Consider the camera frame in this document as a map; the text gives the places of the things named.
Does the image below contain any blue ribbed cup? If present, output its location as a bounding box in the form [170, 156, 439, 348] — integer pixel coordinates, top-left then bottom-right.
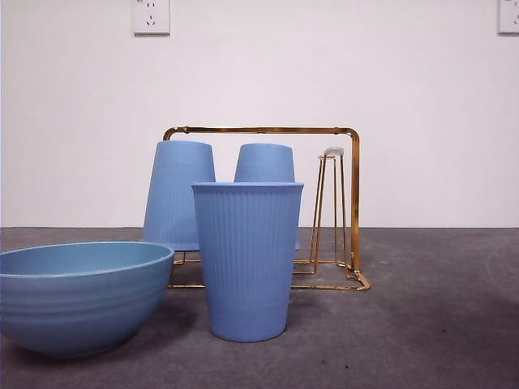
[141, 139, 217, 251]
[190, 181, 305, 342]
[234, 143, 300, 251]

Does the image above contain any blue ceramic bowl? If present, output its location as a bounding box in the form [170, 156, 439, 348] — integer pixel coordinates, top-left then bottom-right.
[0, 241, 176, 360]

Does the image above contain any gold wire cup rack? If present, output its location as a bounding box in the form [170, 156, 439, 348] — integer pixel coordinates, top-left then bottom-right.
[161, 126, 371, 292]

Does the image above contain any white wall socket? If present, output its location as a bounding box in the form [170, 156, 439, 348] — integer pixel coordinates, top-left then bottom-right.
[133, 0, 171, 36]
[497, 0, 519, 36]

